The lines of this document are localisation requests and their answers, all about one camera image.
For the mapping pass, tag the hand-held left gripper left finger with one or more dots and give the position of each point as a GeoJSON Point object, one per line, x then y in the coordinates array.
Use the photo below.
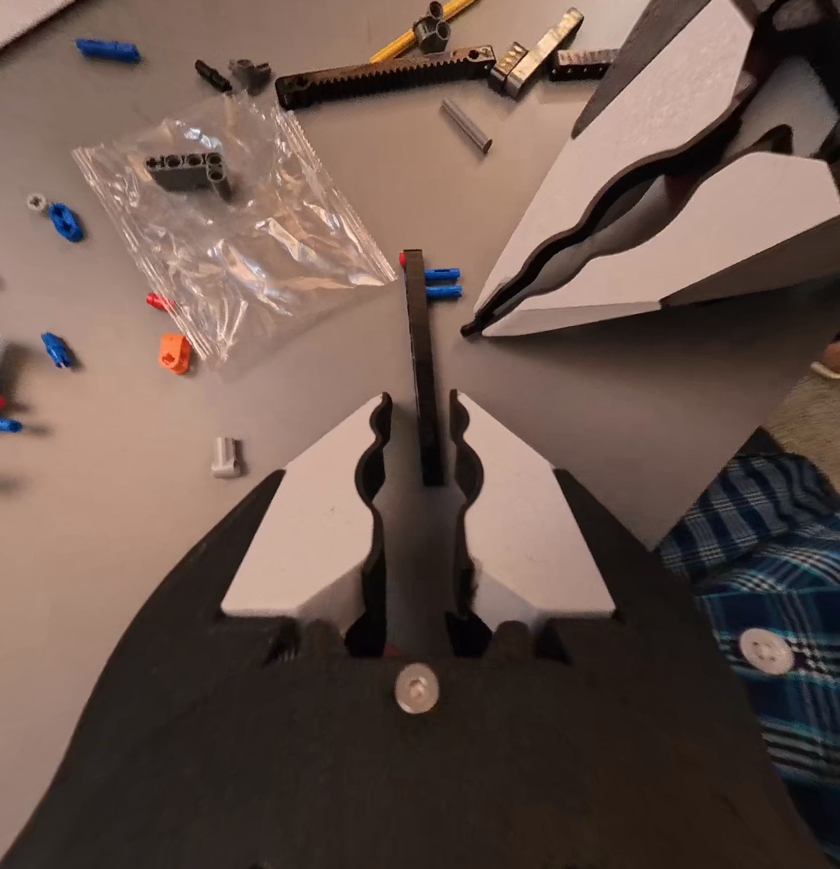
{"type": "Point", "coordinates": [297, 543]}

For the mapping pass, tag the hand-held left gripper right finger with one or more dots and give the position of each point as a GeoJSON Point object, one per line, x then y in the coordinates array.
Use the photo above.
{"type": "Point", "coordinates": [535, 543]}

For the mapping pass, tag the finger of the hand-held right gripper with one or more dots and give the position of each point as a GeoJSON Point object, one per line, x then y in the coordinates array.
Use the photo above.
{"type": "Point", "coordinates": [630, 115]}
{"type": "Point", "coordinates": [732, 231]}

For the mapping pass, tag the long black lego beam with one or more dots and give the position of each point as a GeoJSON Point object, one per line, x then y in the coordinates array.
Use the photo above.
{"type": "Point", "coordinates": [423, 366]}

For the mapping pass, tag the blue lego pin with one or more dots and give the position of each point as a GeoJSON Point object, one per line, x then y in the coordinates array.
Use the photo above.
{"type": "Point", "coordinates": [443, 292]}
{"type": "Point", "coordinates": [442, 275]}
{"type": "Point", "coordinates": [107, 51]}
{"type": "Point", "coordinates": [58, 349]}

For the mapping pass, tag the short black lego beam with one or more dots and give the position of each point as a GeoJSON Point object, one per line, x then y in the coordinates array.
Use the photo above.
{"type": "Point", "coordinates": [538, 51]}

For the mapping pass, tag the grey lego axle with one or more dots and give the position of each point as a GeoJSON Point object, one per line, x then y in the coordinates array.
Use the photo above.
{"type": "Point", "coordinates": [466, 125]}

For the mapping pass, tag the dark grey lego axle connector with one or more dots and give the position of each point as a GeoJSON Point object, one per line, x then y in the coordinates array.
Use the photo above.
{"type": "Point", "coordinates": [432, 28]}

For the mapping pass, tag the orange lego connector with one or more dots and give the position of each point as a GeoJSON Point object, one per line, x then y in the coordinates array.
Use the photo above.
{"type": "Point", "coordinates": [175, 353]}

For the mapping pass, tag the yellow lego axle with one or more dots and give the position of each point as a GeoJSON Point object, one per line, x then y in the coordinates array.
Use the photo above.
{"type": "Point", "coordinates": [392, 47]}

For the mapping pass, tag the black lego gear rack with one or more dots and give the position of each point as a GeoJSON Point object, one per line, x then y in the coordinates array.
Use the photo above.
{"type": "Point", "coordinates": [386, 78]}

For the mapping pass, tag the grey lego pin connector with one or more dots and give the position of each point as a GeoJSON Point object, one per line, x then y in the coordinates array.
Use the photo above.
{"type": "Point", "coordinates": [250, 74]}

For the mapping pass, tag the dark grey angled lego beam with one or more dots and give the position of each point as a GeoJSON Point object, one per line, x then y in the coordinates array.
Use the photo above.
{"type": "Point", "coordinates": [186, 170]}

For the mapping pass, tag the blue lego connector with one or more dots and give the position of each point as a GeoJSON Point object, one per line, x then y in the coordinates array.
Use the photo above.
{"type": "Point", "coordinates": [66, 222]}

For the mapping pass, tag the short black lego pin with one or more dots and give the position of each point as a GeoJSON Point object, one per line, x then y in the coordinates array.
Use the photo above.
{"type": "Point", "coordinates": [213, 76]}

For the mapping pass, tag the white lego bush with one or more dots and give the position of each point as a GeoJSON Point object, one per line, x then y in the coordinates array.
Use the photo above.
{"type": "Point", "coordinates": [37, 203]}

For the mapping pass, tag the brown shoe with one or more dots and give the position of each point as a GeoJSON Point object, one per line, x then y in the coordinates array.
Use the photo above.
{"type": "Point", "coordinates": [837, 356]}

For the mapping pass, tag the white shirt button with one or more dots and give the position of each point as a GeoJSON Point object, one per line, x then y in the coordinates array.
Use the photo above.
{"type": "Point", "coordinates": [766, 651]}

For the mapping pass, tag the blue plaid shirt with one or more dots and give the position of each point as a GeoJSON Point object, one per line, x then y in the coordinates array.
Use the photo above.
{"type": "Point", "coordinates": [800, 577]}

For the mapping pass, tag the clear plastic bag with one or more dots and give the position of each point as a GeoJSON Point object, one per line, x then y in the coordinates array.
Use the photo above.
{"type": "Point", "coordinates": [243, 251]}

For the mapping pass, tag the white flat board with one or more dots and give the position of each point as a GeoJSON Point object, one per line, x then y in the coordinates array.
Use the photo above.
{"type": "Point", "coordinates": [19, 20]}

